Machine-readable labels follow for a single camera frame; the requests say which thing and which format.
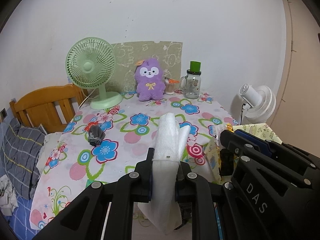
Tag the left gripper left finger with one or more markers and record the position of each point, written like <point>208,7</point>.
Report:
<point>149,161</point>

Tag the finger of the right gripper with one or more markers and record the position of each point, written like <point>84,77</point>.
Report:
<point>261,144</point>
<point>226,139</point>

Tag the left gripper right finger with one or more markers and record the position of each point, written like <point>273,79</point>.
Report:
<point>180,183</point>

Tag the yellow cartoon tissue pack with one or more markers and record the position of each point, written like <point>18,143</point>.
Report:
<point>212,151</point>

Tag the white towel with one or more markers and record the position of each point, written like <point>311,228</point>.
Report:
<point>162,210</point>

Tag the yellow cartoon storage box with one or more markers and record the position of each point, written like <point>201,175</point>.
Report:
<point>262,131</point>

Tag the beige door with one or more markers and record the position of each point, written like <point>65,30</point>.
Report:
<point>296,117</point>

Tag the white standing fan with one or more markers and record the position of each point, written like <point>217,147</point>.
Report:
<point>253,105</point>

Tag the floral tablecloth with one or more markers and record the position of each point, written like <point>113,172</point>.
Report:
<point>69,164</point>

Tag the grey rolled sock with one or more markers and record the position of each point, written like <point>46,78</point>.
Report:
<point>95,135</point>

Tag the purple plush toy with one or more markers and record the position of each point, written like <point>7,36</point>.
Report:
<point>150,80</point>

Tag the glass mason jar mug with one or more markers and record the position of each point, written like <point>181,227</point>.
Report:
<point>190,84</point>

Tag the toothpick jar orange lid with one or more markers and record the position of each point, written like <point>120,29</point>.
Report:
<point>170,85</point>

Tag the green cup on jar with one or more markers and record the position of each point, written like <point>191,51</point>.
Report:
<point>195,66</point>

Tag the wooden chair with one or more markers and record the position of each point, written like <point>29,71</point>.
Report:
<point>50,107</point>

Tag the green desk fan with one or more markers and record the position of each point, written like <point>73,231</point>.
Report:
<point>90,64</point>

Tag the grey plaid pillow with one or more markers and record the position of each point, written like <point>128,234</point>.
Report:
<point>19,155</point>

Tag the white crumpled cloth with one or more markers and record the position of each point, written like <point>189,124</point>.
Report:
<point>8,199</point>

